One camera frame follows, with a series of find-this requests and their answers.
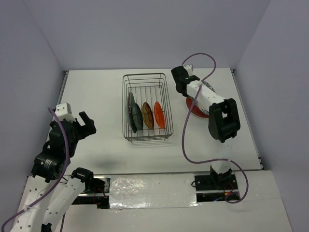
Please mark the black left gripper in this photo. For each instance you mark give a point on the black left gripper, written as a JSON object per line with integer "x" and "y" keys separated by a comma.
{"x": 85, "y": 131}

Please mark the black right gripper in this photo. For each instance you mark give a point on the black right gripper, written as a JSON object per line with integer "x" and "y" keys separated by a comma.
{"x": 184, "y": 94}

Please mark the white blue floral plate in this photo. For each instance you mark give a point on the white blue floral plate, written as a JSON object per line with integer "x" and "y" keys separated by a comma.
{"x": 203, "y": 95}

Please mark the orange plastic plate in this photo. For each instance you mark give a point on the orange plastic plate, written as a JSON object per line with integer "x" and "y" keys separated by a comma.
{"x": 159, "y": 115}

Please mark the dark teal glazed plate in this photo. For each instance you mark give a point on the dark teal glazed plate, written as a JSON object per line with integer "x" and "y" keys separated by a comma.
{"x": 134, "y": 115}

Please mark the yellow brown patterned plate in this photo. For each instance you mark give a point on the yellow brown patterned plate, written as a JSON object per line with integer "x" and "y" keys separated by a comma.
{"x": 147, "y": 115}

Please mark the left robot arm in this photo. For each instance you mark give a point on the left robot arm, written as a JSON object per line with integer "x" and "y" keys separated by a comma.
{"x": 42, "y": 213}

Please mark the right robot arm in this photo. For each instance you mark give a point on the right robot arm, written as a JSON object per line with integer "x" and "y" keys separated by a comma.
{"x": 223, "y": 120}

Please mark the silver foil tape patch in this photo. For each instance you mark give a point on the silver foil tape patch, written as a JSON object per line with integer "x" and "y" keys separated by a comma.
{"x": 152, "y": 191}

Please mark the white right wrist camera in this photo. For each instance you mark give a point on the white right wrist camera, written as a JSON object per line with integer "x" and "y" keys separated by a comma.
{"x": 189, "y": 69}

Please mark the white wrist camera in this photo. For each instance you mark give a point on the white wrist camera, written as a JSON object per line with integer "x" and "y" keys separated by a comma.
{"x": 189, "y": 69}
{"x": 64, "y": 113}

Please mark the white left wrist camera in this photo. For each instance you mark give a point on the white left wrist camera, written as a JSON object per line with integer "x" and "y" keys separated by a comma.
{"x": 64, "y": 113}

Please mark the grey wire dish rack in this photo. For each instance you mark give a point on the grey wire dish rack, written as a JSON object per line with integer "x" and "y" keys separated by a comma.
{"x": 150, "y": 88}

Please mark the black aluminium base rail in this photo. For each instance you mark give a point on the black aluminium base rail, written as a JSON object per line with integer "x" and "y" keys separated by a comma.
{"x": 98, "y": 193}

